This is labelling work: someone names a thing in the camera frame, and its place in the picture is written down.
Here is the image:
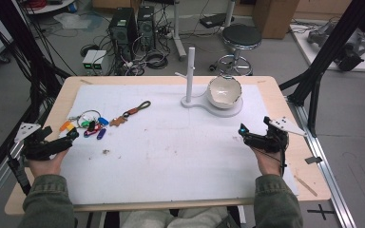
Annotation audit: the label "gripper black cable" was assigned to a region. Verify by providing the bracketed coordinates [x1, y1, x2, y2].
[275, 132, 289, 178]
[7, 151, 32, 196]

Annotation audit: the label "black tape piece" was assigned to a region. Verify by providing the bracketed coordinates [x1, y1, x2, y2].
[304, 156, 324, 165]

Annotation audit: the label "large black computer tower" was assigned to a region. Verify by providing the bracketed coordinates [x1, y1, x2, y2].
[108, 7, 139, 62]

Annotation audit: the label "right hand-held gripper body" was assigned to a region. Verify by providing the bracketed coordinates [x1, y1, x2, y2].
[245, 116, 308, 155]

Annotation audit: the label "white key stand with pegs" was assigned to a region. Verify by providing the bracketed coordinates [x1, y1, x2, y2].
[174, 47, 244, 119]

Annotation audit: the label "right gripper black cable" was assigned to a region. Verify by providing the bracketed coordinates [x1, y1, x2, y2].
[275, 132, 289, 178]

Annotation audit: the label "black round stool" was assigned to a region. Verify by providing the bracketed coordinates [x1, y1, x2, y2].
[208, 24, 263, 77]

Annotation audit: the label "person's legs light trousers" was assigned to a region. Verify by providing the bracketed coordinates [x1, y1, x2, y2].
[119, 205, 233, 228]

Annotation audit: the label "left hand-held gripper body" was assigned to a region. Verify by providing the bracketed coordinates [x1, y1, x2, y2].
[13, 122, 74, 162]

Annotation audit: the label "person's left hand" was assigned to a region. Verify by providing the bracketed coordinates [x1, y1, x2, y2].
[28, 148, 70, 179]

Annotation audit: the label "white foam mat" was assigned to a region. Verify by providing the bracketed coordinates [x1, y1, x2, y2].
[59, 83, 299, 205]

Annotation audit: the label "key ring with coloured tags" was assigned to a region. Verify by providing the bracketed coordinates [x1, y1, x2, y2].
[58, 109, 110, 141]

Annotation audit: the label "white round table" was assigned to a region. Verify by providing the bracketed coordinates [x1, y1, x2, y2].
[23, 0, 78, 15]

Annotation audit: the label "white power supply box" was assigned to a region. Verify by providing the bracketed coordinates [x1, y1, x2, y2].
[82, 49, 99, 72]
[92, 49, 109, 72]

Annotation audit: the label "thin wooden stick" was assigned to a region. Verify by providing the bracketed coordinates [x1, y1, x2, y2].
[293, 175, 318, 198]

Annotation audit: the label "person's right hand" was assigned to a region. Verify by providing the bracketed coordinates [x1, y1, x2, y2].
[252, 147, 287, 177]

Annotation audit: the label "coiled black cable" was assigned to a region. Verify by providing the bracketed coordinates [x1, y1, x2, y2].
[144, 50, 170, 70]

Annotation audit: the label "white platform with equipment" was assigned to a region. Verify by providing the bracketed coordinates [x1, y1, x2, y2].
[289, 17, 365, 73]

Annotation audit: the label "brown wooden cabinet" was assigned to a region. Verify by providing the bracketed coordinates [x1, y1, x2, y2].
[252, 0, 300, 40]

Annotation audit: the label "brown leather keychain dark loop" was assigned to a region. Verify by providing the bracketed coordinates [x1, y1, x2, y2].
[108, 100, 152, 128]

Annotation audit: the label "small black computer tower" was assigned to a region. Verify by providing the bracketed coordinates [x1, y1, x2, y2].
[137, 5, 157, 50]

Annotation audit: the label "black metal frame stand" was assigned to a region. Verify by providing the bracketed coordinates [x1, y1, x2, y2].
[0, 0, 72, 191]
[279, 0, 365, 138]

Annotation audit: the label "clear plastic sheet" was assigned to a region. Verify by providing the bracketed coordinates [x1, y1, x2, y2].
[53, 11, 93, 30]

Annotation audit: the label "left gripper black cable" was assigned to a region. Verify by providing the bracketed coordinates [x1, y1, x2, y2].
[7, 151, 32, 196]

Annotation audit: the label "flat black device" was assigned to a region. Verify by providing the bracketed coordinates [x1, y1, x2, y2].
[199, 12, 236, 29]

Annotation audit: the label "white cracked-edge bowl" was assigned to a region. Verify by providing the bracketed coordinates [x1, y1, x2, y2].
[206, 75, 243, 110]

